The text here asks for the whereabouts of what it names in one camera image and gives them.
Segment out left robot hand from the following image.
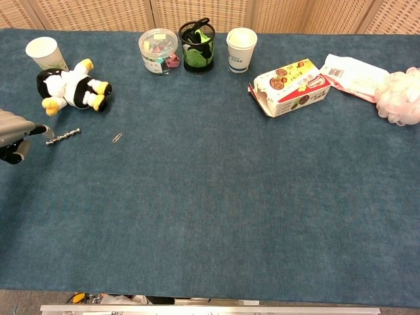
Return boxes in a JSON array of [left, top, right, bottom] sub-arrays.
[[0, 108, 55, 165]]

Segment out small metal chain piece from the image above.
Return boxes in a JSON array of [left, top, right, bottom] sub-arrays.
[[45, 127, 81, 146]]

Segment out black white penguin plush toy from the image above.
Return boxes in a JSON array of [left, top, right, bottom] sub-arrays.
[[36, 58, 113, 117]]

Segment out white paper cup green print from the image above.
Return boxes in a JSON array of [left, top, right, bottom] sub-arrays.
[[25, 36, 69, 72]]

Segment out clear jar of binder clips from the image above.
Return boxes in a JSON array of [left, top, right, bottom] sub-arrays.
[[138, 28, 179, 75]]

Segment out black mesh pen holder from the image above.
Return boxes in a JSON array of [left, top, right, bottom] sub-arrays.
[[178, 17, 217, 75]]

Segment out blue felt table mat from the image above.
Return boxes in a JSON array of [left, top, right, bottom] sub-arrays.
[[0, 28, 420, 308]]

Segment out woven bamboo folding screen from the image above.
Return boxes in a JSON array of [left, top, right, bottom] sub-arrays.
[[0, 0, 420, 35]]

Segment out white paper cup blue print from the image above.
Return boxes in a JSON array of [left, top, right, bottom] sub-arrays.
[[226, 27, 258, 74]]

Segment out open snack carton box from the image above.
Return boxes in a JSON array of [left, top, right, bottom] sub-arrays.
[[247, 58, 331, 118]]

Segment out white red plastic packet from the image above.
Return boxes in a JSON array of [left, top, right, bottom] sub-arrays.
[[319, 53, 391, 104]]

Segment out aluminium frame rail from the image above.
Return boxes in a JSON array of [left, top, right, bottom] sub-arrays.
[[39, 304, 381, 315]]

